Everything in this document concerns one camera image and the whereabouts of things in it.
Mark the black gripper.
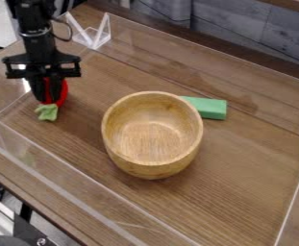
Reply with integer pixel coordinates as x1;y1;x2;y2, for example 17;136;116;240
1;51;81;103

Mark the red plush strawberry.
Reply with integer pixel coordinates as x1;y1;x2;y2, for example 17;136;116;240
34;78;68;122

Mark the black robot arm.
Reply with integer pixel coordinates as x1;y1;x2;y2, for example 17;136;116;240
2;0;81;104

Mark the wooden bowl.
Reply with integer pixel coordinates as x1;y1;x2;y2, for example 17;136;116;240
101;91;204;180

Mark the green sponge block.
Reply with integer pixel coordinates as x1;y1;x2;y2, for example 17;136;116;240
183;96;227;120

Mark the black clamp base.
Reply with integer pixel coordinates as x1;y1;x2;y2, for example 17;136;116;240
0;215;57;246

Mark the clear acrylic tray enclosure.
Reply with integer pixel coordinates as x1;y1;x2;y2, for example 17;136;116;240
0;17;299;246

